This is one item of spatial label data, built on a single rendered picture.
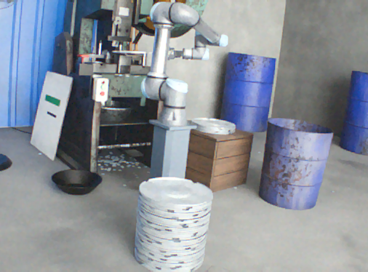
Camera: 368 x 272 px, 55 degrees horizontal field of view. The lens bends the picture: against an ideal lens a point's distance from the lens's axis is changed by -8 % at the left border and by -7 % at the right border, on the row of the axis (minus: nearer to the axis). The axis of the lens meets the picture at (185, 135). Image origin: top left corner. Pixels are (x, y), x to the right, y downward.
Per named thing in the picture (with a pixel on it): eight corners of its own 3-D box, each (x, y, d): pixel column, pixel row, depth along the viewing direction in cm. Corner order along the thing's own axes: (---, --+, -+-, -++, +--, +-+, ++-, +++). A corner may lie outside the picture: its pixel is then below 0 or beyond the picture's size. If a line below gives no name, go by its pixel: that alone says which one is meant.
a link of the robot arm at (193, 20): (191, -2, 187) (230, 34, 228) (174, -2, 192) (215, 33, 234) (185, 19, 186) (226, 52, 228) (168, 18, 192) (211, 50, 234)
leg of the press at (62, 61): (99, 177, 240) (109, 33, 220) (82, 179, 233) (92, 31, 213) (52, 140, 309) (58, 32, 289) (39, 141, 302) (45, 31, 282)
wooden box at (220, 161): (246, 183, 260) (254, 134, 252) (209, 193, 233) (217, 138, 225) (204, 166, 287) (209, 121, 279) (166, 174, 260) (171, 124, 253)
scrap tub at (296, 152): (330, 203, 236) (345, 132, 226) (294, 217, 210) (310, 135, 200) (281, 182, 268) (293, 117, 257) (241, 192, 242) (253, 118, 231)
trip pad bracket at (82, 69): (92, 94, 230) (94, 62, 225) (77, 94, 224) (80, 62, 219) (88, 92, 234) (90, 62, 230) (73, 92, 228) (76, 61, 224)
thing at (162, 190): (225, 192, 155) (225, 190, 155) (188, 214, 131) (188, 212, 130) (166, 174, 169) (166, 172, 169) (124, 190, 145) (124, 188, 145)
